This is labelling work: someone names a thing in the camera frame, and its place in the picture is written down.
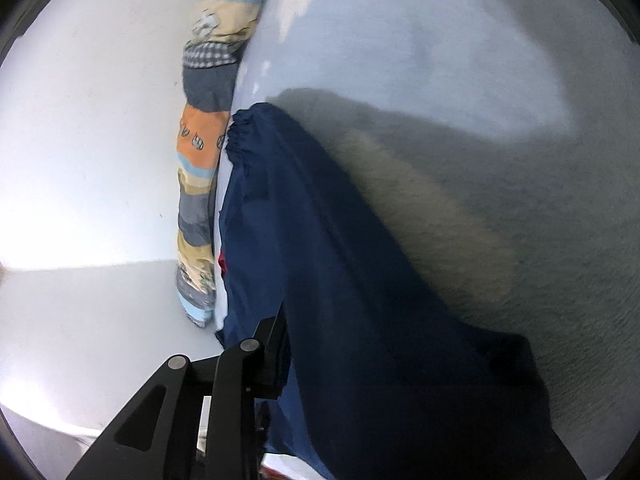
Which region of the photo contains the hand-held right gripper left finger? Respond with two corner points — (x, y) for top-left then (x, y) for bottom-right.
(65, 314), (292, 480)

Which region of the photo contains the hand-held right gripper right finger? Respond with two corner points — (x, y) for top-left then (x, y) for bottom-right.
(530, 427), (588, 480)

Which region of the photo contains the navy blue jacket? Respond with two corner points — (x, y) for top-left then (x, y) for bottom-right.
(215, 102), (588, 480)

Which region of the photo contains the patchwork quilt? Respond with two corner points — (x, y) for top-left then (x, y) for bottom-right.
(172, 0), (278, 331)

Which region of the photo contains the light blue bed sheet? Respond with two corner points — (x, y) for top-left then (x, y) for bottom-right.
(210, 0), (640, 480)

